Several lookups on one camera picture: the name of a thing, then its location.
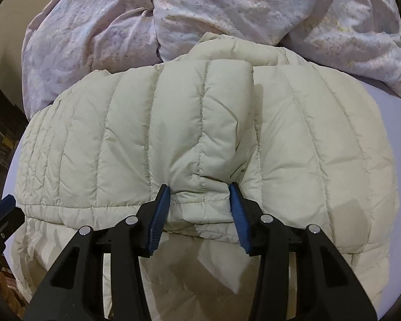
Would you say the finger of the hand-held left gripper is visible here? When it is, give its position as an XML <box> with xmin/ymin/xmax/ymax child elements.
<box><xmin>0</xmin><ymin>194</ymin><xmax>17</xmax><ymax>222</ymax></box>

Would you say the pink floral duvet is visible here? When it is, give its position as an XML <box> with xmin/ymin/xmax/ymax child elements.
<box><xmin>21</xmin><ymin>0</ymin><xmax>401</xmax><ymax>121</ymax></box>

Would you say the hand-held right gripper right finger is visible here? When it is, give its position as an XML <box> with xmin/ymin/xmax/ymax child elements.
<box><xmin>229</xmin><ymin>182</ymin><xmax>377</xmax><ymax>321</ymax></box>

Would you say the cream puffer jacket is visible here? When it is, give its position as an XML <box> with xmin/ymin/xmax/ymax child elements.
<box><xmin>11</xmin><ymin>32</ymin><xmax>400</xmax><ymax>321</ymax></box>

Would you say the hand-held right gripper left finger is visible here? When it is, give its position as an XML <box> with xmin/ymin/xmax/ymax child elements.
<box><xmin>23</xmin><ymin>184</ymin><xmax>172</xmax><ymax>321</ymax></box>

